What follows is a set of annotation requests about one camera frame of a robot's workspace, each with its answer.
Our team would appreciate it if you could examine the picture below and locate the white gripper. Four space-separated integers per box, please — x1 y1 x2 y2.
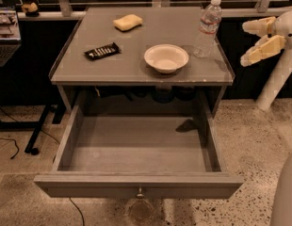
240 10 292 67

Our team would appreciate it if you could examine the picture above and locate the clear plastic water bottle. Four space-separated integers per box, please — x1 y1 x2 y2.
193 0 222 58

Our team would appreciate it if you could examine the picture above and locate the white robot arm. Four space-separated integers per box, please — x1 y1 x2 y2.
240 10 292 226

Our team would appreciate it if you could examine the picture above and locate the grey cabinet with glass top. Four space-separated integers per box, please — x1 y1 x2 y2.
50 7 235 113

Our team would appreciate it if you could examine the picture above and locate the open grey top drawer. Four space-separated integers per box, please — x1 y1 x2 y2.
34 106 243 199

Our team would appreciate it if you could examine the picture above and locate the metal drawer knob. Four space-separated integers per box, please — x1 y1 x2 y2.
136 187 145 199

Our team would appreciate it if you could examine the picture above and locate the white diagonal pole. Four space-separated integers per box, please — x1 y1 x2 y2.
256 49 292 110

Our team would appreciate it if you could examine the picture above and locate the white paper bowl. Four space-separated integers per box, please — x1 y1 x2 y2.
144 44 189 73

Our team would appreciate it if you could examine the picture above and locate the yellow sponge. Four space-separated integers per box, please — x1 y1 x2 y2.
113 14 143 32

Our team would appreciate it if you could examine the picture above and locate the black snack bar wrapper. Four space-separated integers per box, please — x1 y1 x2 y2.
85 42 121 60

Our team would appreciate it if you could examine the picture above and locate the small yellow object on ledge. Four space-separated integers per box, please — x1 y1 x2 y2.
22 2 39 17

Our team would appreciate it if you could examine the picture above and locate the box with printed cover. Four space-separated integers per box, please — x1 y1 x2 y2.
0 7 21 44

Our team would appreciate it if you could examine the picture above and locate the black floor cable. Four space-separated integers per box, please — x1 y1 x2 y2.
0 106 86 226

